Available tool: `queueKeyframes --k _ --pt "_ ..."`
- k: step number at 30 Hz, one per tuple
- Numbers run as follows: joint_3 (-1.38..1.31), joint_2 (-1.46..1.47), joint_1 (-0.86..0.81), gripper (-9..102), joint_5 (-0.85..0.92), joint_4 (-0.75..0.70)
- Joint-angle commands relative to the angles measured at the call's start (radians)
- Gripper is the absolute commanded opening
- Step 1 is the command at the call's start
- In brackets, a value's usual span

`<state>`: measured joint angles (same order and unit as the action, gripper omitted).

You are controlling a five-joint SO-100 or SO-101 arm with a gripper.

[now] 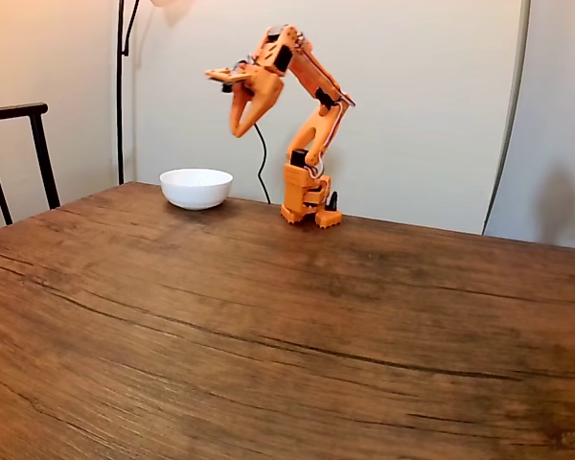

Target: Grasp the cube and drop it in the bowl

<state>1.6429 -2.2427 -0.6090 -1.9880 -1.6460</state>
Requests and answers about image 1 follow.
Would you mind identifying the orange camera mount with camera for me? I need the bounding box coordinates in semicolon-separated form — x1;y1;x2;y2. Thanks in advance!
203;63;254;94

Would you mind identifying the black floor lamp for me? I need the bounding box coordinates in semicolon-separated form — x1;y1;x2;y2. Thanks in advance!
115;0;196;186

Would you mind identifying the black cable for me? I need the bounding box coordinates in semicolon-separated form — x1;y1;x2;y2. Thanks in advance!
252;121;273;205

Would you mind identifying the dark wooden chair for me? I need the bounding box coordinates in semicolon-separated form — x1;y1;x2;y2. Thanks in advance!
0;102;62;227

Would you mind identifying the white bowl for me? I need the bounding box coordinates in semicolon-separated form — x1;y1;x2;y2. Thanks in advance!
159;167;235;211

